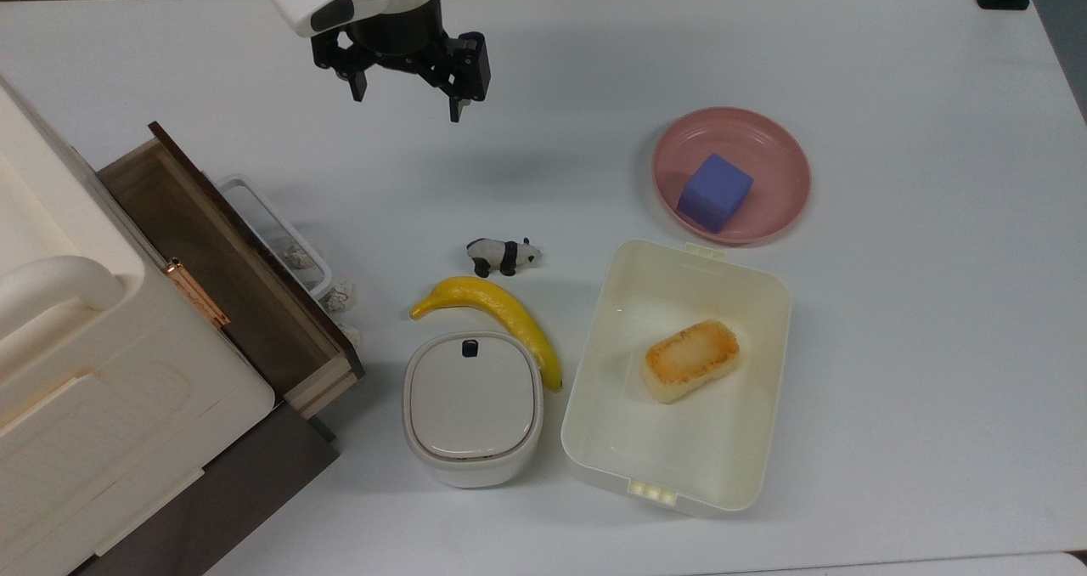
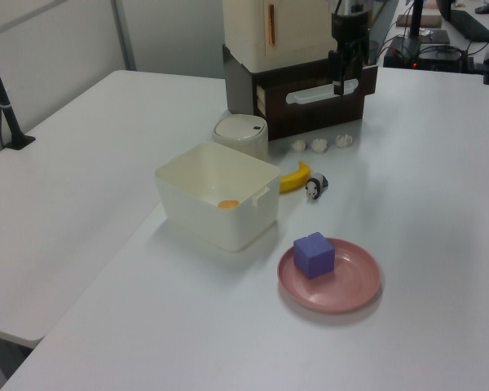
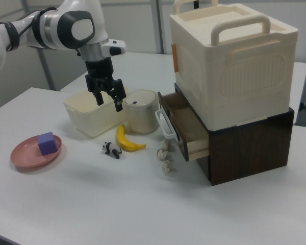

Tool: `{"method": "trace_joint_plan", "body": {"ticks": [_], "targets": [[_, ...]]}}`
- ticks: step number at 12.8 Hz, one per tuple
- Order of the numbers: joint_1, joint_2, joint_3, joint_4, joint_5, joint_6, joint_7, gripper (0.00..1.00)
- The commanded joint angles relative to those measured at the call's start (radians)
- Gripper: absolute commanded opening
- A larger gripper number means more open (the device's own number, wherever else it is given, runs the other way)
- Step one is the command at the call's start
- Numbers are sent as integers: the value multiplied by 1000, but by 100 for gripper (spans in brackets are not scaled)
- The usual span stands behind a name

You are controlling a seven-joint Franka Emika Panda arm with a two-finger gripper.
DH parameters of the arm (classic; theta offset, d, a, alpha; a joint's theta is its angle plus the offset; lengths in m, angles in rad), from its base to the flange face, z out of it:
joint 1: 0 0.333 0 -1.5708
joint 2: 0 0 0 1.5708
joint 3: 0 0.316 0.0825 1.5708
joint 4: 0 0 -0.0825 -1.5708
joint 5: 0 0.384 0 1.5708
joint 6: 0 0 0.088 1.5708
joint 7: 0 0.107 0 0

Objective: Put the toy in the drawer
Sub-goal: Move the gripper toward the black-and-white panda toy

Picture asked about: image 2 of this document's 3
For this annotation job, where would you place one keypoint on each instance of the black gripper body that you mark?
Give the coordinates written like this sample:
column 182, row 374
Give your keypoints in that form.
column 349, row 30

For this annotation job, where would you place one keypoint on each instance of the cream plastic storage box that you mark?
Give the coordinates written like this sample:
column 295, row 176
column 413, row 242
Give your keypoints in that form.
column 248, row 32

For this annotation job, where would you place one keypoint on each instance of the black camera stand pole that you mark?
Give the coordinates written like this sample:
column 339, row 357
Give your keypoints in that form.
column 2, row 97

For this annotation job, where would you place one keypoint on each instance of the black and white panda toy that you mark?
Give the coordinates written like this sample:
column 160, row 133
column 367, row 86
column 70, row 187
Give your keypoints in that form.
column 315, row 187

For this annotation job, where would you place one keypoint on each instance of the orange round disc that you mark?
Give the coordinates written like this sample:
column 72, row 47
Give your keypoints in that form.
column 228, row 204

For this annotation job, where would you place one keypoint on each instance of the dark brown wooden cabinet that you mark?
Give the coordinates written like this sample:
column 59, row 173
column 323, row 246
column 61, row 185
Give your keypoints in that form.
column 240, row 89

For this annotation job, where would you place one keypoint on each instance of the yellow toy banana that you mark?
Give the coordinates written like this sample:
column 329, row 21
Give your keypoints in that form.
column 295, row 179

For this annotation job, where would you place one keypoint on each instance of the purple foam cube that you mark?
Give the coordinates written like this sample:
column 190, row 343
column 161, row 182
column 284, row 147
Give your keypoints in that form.
column 314, row 258

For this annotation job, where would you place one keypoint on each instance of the black computer mouse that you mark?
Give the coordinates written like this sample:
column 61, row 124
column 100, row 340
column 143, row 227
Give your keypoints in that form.
column 484, row 9

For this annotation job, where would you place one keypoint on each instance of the black electronics box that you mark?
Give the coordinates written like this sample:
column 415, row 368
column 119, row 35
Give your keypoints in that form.
column 436, row 57

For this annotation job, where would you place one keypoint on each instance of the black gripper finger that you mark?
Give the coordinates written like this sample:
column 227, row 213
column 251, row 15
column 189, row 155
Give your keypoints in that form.
column 341, row 85
column 333, row 65

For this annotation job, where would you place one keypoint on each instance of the cream open plastic bin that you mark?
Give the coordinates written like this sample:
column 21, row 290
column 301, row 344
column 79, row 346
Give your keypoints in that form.
column 195, row 216

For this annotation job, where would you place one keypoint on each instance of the black keyboard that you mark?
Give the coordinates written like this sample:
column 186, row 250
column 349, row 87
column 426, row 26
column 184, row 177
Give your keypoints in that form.
column 472, row 24

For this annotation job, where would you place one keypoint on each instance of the pink plastic plate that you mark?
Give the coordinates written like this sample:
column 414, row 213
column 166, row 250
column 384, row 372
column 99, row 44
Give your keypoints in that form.
column 350, row 293

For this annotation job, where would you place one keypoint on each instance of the black monitor stand pole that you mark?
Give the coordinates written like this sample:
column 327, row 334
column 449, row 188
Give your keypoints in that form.
column 415, row 18

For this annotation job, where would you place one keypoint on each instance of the small beige trash can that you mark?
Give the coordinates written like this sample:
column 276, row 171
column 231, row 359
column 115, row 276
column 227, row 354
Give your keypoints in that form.
column 244, row 132

